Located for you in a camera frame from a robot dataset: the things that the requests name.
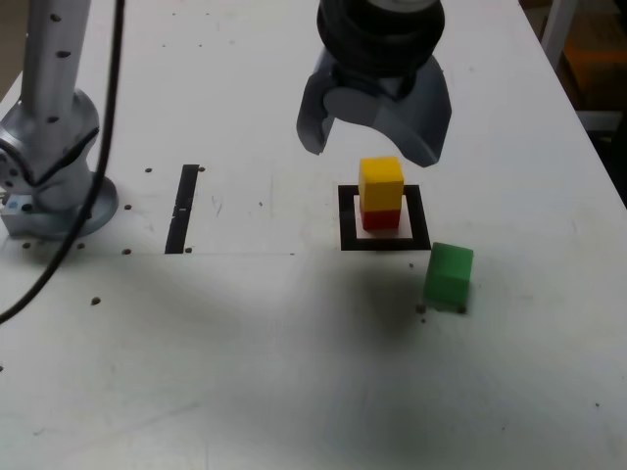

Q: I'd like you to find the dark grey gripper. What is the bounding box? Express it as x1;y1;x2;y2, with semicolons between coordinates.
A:
295;47;454;169

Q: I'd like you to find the yellow cube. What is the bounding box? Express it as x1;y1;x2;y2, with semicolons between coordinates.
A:
358;156;406;213

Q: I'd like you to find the red cube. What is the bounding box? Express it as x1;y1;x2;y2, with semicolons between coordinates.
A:
360;208;401;233

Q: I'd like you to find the green cube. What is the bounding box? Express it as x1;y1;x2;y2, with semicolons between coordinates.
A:
422;241;476;307

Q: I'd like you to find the black tape square outline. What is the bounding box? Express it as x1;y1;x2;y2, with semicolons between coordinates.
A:
337;184;433;253

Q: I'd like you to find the black tape strip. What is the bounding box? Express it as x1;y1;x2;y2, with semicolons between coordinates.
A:
165;164;201;255

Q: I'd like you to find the white horizontal bar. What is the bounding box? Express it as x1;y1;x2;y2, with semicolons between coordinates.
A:
577;110;624;133

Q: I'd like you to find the yellow-brown box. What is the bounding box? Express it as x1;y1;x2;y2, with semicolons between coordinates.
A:
562;36;627;112

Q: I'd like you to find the white metal frame post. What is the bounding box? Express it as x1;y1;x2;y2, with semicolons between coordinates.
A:
539;0;582;63

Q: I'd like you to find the long black cable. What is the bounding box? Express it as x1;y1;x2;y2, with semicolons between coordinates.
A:
0;0;126;325

